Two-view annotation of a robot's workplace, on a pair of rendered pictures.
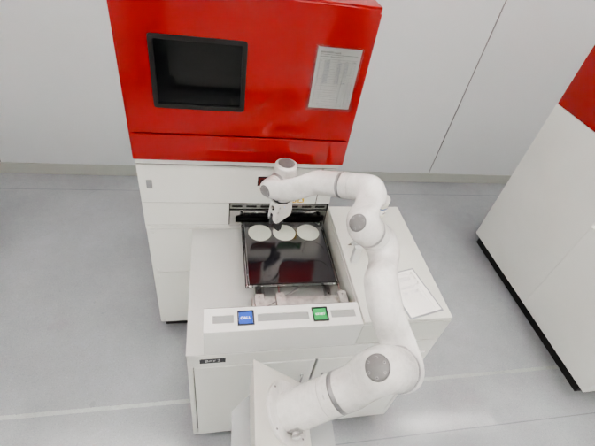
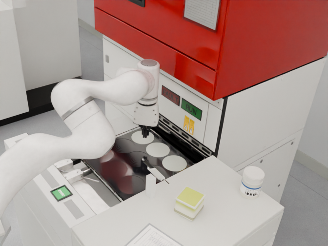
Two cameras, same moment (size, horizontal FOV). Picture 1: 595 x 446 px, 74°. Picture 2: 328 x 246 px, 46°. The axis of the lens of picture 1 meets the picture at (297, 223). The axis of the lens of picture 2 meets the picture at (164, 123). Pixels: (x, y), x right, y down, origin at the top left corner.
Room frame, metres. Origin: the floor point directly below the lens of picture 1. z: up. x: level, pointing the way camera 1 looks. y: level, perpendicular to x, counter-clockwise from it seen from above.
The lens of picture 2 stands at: (0.73, -1.12, 1.90)
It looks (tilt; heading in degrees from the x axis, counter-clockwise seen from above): 34 degrees down; 65
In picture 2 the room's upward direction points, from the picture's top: 4 degrees clockwise
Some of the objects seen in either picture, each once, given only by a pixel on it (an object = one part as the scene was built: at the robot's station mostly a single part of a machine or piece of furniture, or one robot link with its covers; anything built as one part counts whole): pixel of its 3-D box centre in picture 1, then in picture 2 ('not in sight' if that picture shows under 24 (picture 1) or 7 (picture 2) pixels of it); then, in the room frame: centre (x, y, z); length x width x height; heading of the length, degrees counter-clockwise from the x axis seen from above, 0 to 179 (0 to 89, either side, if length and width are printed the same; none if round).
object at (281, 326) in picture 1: (282, 327); (47, 187); (0.79, -0.02, 0.89); 0.55 x 0.09 x 0.14; 106
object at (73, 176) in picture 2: (281, 303); (71, 176); (0.89, 0.00, 0.89); 0.08 x 0.03 x 0.03; 16
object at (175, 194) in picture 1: (240, 194); (153, 98); (1.32, 0.27, 1.02); 0.82 x 0.03 x 0.40; 106
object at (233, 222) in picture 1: (278, 218); (174, 140); (1.36, 0.09, 0.89); 0.44 x 0.02 x 0.10; 106
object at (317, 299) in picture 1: (299, 307); (82, 194); (0.91, -0.07, 0.87); 0.36 x 0.08 x 0.03; 106
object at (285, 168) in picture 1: (283, 177); (146, 78); (1.21, 0.08, 1.23); 0.09 x 0.08 x 0.13; 150
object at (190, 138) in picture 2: (279, 206); (175, 128); (1.36, 0.09, 0.96); 0.44 x 0.01 x 0.02; 106
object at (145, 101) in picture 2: not in sight; (146, 96); (1.21, 0.08, 1.15); 0.09 x 0.08 x 0.03; 147
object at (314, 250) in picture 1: (287, 250); (137, 159); (1.16, 0.02, 0.90); 0.34 x 0.34 x 0.01; 16
